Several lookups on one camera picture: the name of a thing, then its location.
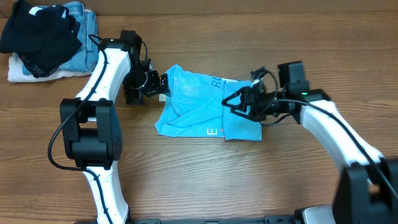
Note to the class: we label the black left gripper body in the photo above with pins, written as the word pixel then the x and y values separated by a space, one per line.
pixel 139 83

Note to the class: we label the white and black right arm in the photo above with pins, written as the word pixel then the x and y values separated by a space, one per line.
pixel 367 190

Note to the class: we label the light blue printed t-shirt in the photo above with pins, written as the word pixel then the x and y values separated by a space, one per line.
pixel 194 108

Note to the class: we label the blue denim jeans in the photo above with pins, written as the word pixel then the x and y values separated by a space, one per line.
pixel 87 56

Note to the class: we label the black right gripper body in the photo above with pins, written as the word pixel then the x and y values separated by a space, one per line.
pixel 260 101

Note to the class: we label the black folded garment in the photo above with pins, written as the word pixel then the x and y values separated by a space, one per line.
pixel 43 38

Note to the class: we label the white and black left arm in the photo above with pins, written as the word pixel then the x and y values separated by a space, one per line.
pixel 90 127

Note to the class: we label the white folded garment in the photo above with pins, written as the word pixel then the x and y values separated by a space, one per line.
pixel 16 75

